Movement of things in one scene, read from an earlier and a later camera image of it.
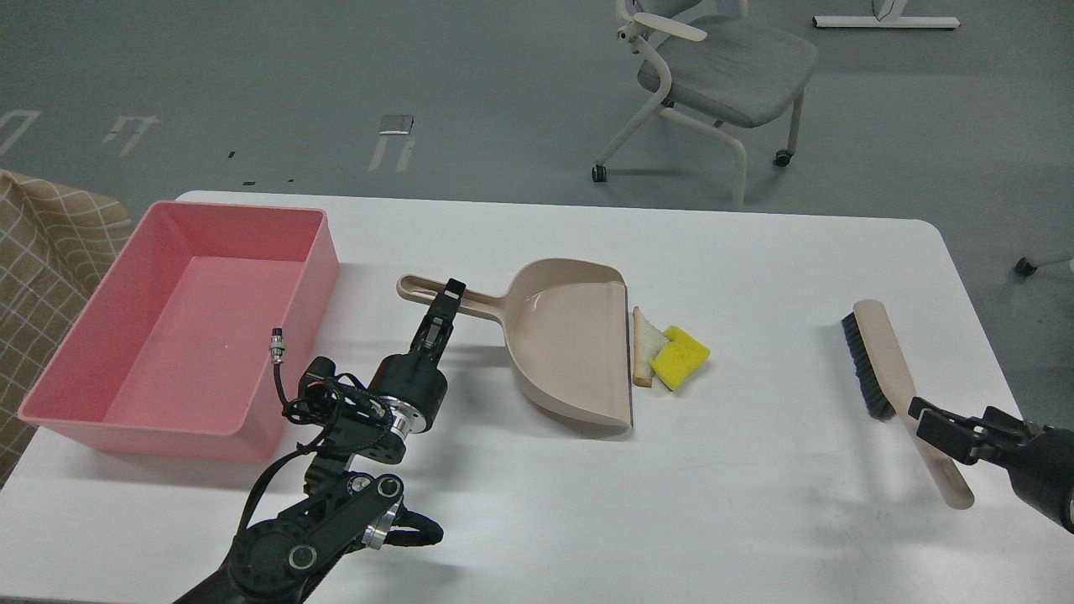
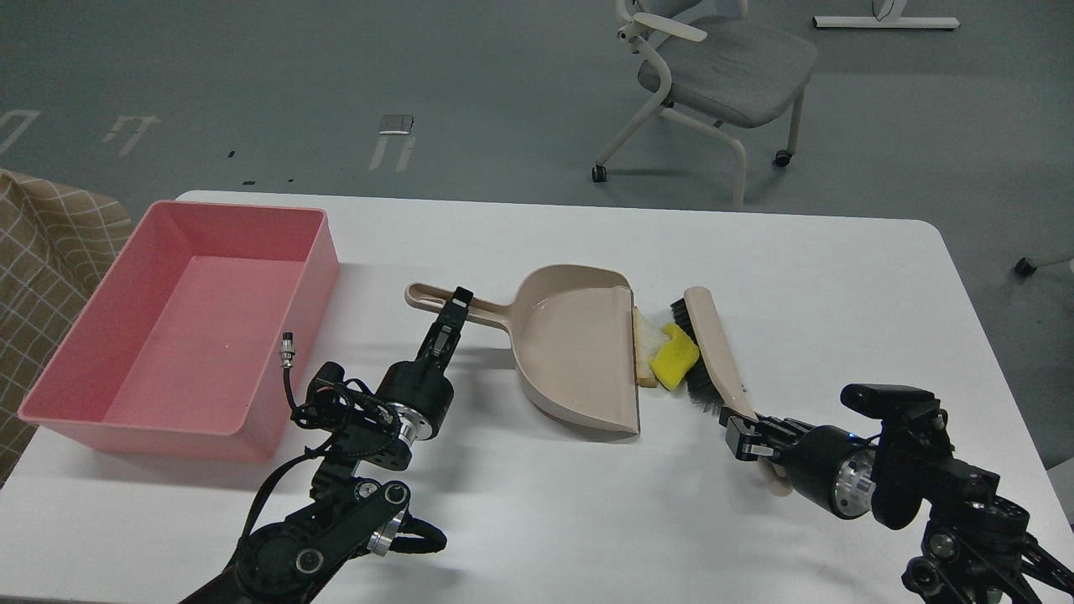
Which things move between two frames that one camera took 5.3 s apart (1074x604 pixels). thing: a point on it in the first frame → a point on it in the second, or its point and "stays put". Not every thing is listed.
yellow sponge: (681, 356) stays put
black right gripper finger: (991, 417) → (787, 424)
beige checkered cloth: (54, 244) stays put
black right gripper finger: (967, 442) → (748, 443)
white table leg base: (886, 22) stays put
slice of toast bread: (649, 339) stays put
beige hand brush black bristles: (888, 387) → (713, 380)
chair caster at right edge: (1024, 268) stays put
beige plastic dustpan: (566, 323) stays put
